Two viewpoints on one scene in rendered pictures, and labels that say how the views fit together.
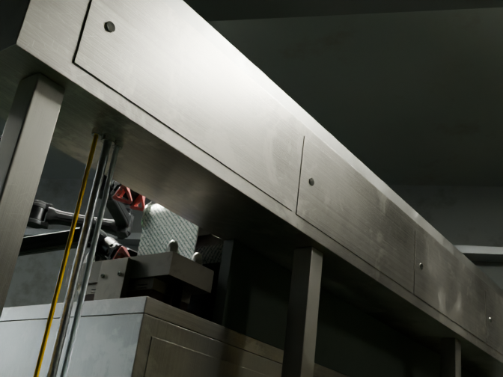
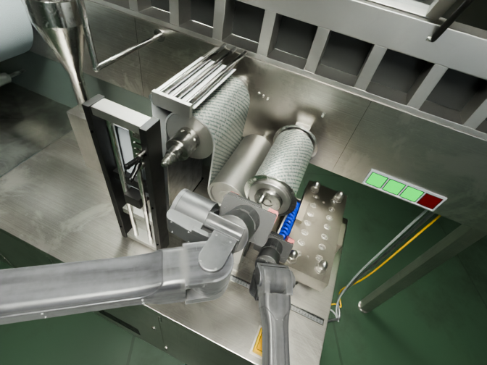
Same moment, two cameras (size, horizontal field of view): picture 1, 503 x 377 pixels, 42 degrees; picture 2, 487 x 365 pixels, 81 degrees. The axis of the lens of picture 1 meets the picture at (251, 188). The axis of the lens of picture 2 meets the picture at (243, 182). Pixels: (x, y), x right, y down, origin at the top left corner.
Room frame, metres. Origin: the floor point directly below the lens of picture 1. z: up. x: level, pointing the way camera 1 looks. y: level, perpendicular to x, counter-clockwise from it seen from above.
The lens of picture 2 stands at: (2.24, 0.69, 1.82)
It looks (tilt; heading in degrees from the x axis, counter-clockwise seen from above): 48 degrees down; 244
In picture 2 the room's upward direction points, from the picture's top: 13 degrees clockwise
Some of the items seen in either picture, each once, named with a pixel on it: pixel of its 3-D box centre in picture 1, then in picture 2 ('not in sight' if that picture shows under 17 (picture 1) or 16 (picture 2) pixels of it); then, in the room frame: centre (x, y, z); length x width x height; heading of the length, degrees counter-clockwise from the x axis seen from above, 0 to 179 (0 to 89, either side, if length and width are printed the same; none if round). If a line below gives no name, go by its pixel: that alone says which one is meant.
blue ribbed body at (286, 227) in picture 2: not in sight; (288, 222); (1.81, 0.24, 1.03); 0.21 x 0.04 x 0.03; 50
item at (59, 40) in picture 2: not in sight; (85, 106); (2.43, -0.26, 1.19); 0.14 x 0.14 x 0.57
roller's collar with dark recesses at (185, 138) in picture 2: not in sight; (182, 143); (2.15, 0.14, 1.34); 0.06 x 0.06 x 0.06; 50
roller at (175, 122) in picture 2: not in sight; (211, 114); (2.06, 0.02, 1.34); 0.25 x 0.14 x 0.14; 50
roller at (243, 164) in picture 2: not in sight; (243, 171); (1.96, 0.11, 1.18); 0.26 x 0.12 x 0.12; 50
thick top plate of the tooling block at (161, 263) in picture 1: (137, 278); (314, 229); (1.71, 0.27, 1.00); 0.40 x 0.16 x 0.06; 50
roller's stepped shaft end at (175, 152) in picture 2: not in sight; (169, 157); (2.19, 0.19, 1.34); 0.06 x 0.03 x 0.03; 50
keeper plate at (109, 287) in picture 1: (112, 280); (335, 242); (1.62, 0.32, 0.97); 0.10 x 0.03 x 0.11; 50
